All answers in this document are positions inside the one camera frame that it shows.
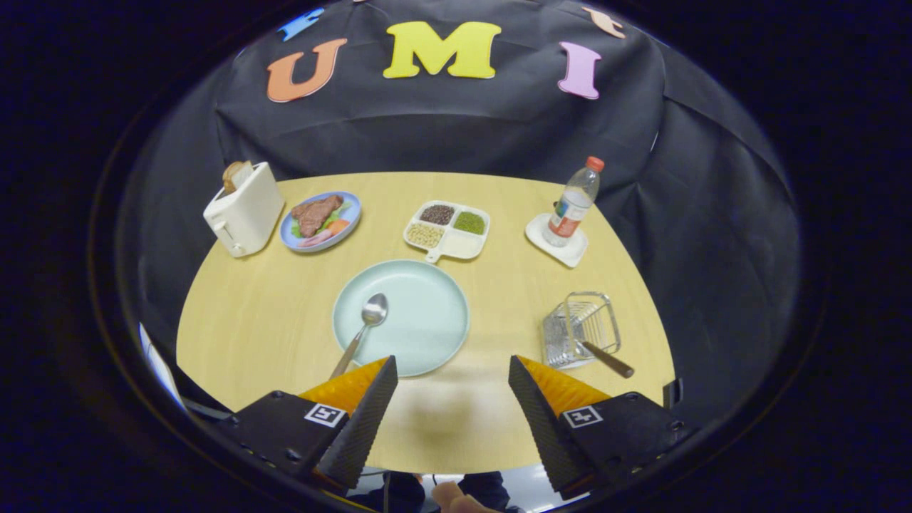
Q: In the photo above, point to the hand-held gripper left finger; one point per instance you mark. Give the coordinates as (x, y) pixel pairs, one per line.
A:
(360, 427)

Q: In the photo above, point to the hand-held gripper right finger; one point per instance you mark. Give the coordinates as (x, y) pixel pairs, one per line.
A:
(545, 424)

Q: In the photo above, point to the person's dark trousers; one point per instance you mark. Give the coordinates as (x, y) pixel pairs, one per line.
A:
(406, 491)

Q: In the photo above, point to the clear cutlery holder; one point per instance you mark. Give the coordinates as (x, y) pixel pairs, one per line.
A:
(566, 342)

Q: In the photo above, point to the pale green round plate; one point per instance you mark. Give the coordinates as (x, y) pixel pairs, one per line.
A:
(420, 320)

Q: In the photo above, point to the white square coaster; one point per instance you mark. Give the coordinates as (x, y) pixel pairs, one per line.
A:
(570, 251)

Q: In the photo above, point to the white divided tray with grains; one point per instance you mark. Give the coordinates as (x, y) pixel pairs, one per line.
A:
(463, 244)

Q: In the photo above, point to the orange carrot slice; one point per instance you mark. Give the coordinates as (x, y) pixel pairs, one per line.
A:
(338, 226)

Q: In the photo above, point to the clear bottle with red cap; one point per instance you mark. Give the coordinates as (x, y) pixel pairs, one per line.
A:
(570, 210)

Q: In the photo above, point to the brown steak piece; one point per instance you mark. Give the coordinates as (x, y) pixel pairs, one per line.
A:
(313, 212)

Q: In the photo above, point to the blue round plate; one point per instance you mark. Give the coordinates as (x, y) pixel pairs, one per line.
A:
(349, 206)

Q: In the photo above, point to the white toaster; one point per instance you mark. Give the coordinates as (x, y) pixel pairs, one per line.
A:
(246, 214)

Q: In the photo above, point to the brown bread slice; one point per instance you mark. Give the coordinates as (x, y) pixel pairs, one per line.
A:
(234, 174)

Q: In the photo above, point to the black backdrop cloth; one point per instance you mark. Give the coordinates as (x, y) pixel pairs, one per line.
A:
(442, 135)

